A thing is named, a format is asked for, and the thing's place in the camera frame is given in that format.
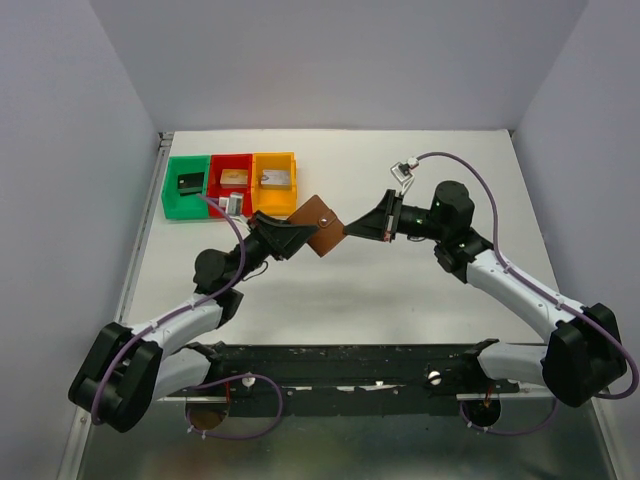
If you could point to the green plastic bin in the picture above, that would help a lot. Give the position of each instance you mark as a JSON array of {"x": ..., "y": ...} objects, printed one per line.
[{"x": 182, "y": 208}]

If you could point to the red plastic bin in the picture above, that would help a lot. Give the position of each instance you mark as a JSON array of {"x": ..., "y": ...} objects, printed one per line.
[{"x": 218, "y": 187}]

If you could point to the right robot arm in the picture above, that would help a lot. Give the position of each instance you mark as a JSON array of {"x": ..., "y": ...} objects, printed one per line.
[{"x": 577, "y": 358}]

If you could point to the gold card in red bin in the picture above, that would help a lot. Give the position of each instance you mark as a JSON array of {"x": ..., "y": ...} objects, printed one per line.
[{"x": 233, "y": 178}]

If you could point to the brown leather card holder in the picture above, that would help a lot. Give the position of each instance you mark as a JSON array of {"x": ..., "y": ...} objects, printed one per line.
[{"x": 330, "y": 228}]

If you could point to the silver card in yellow bin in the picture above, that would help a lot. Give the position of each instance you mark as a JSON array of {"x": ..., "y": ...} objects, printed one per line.
[{"x": 275, "y": 179}]

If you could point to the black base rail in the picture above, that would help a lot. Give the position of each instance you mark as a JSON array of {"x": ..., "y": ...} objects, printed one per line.
[{"x": 348, "y": 380}]

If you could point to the yellow plastic bin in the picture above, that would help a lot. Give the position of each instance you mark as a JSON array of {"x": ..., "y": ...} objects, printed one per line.
[{"x": 274, "y": 202}]

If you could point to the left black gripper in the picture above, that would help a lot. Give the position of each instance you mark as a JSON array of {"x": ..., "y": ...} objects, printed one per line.
[{"x": 280, "y": 238}]

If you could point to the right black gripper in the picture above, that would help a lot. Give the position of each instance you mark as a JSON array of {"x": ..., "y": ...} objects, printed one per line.
[{"x": 382, "y": 222}]

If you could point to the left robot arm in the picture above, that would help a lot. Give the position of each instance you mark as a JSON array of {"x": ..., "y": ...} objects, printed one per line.
[{"x": 127, "y": 368}]

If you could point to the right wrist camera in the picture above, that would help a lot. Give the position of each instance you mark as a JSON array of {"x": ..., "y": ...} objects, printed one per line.
[{"x": 403, "y": 172}]

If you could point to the black card in green bin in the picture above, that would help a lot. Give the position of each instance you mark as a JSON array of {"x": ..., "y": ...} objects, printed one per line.
[{"x": 190, "y": 183}]

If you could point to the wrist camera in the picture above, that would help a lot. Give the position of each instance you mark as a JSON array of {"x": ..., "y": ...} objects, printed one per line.
[
  {"x": 403, "y": 172},
  {"x": 233, "y": 204}
]

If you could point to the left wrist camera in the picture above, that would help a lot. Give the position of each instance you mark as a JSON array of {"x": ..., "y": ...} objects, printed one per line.
[{"x": 233, "y": 204}]

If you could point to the aluminium frame rail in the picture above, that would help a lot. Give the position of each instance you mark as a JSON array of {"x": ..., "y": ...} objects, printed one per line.
[{"x": 81, "y": 424}]

